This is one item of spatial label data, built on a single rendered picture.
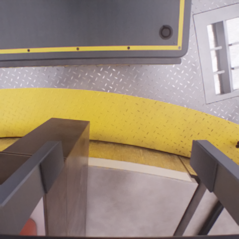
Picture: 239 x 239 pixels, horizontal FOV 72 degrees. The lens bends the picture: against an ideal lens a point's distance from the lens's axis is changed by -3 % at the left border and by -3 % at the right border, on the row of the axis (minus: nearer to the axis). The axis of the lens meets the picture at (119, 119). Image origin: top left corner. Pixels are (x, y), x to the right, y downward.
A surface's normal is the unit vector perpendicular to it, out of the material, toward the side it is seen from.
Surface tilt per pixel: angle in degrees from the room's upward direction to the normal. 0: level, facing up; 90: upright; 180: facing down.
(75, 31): 0
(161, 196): 0
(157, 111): 0
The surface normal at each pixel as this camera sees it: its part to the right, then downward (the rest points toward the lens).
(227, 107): -0.01, 0.27
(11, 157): 0.09, -0.96
